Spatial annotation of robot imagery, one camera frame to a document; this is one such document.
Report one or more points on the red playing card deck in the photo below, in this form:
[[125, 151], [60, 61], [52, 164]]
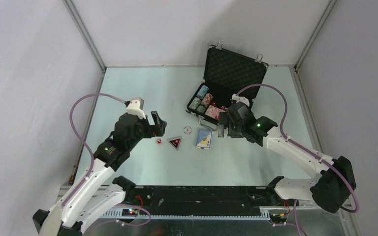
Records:
[[213, 112]]

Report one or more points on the short green chip stack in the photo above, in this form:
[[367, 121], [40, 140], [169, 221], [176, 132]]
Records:
[[201, 109]]

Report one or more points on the white dealer button chip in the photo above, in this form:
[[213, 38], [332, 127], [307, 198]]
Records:
[[187, 130]]

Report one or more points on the red chip stack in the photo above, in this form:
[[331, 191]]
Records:
[[206, 100]]

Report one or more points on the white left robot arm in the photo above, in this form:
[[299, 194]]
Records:
[[88, 182]]

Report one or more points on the aluminium frame rail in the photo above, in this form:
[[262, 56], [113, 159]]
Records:
[[123, 211]]

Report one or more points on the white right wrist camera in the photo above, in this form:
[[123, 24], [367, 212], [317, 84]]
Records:
[[236, 99]]

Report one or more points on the tall green chip stack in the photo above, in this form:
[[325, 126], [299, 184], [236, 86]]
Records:
[[194, 103]]

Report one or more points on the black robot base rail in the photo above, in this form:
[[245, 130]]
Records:
[[204, 201]]

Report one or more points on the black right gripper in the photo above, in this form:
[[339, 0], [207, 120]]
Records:
[[221, 123]]

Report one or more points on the black red triangular button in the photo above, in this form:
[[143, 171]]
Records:
[[175, 142]]

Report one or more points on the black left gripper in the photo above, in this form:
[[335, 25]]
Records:
[[159, 128]]

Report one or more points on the blue poker chip stack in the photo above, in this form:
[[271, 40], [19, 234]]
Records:
[[202, 92]]

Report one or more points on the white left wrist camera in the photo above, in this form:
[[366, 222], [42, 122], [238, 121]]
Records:
[[135, 107]]

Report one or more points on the blue playing card deck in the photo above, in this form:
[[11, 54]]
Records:
[[203, 140]]

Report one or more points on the black poker set case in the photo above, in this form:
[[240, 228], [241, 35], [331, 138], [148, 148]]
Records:
[[227, 72]]

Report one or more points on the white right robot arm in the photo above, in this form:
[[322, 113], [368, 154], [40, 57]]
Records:
[[331, 181]]

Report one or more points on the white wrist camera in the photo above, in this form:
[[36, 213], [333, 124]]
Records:
[[236, 99], [135, 107]]

